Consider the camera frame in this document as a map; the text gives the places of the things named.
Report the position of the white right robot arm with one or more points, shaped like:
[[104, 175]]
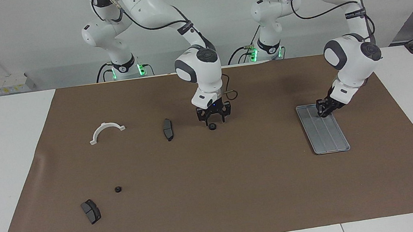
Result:
[[200, 69]]

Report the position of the silver metal tray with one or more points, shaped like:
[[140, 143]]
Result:
[[327, 136]]

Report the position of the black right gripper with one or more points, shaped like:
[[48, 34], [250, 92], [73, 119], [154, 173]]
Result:
[[213, 107]]

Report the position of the white wall power box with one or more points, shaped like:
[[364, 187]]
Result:
[[11, 84]]

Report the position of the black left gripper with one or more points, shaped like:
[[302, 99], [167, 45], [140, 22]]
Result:
[[335, 103]]

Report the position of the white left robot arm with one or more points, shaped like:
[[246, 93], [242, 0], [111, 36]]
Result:
[[353, 58]]

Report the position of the long grey brake pad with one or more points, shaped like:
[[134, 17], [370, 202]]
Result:
[[167, 129]]

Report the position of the small black bearing gear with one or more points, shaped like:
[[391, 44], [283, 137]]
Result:
[[118, 189]]

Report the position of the brown table mat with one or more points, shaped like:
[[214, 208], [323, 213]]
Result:
[[215, 189]]

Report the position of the short grey brake pad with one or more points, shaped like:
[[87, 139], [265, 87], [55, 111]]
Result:
[[91, 211]]

